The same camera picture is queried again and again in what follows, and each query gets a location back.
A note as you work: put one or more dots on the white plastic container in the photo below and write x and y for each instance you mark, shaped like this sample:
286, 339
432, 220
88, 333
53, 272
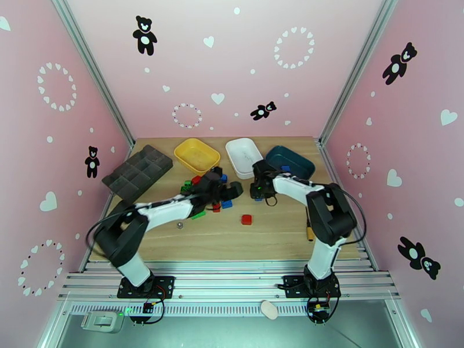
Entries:
241, 155

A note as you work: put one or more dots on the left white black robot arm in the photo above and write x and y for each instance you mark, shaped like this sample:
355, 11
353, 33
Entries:
166, 211

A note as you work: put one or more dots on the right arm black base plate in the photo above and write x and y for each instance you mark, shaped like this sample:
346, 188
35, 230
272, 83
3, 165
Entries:
291, 285

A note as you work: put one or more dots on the yellow plastic container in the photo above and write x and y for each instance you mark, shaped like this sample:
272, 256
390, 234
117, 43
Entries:
197, 155

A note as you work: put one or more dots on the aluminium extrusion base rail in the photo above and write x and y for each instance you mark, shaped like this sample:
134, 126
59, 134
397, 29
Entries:
224, 281

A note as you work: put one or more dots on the beige oval tag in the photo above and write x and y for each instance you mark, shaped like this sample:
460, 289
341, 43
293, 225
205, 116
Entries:
269, 310

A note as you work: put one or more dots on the right aluminium frame post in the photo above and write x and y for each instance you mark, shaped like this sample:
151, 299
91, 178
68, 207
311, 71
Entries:
357, 68

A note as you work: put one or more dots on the aluminium frame post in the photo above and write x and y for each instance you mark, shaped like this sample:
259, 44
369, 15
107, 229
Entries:
92, 68
357, 68

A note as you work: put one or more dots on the black compartment organizer tray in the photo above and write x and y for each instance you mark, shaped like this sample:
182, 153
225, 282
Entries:
137, 173

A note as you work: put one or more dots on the grey device with green light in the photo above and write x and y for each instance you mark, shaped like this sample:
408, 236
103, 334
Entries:
101, 321

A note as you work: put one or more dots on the left aluminium frame post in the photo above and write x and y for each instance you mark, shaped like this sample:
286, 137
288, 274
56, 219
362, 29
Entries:
92, 68

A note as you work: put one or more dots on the red lego cube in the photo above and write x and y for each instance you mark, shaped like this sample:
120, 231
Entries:
247, 219

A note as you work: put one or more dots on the dark teal plastic container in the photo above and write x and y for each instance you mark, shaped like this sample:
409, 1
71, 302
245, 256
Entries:
293, 160

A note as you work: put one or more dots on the red lego brick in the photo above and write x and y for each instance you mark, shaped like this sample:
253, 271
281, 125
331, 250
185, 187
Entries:
216, 207
196, 180

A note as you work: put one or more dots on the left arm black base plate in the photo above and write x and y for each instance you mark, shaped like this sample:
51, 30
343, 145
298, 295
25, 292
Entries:
163, 283

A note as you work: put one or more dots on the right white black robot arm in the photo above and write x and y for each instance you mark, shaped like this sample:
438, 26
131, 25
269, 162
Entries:
290, 187

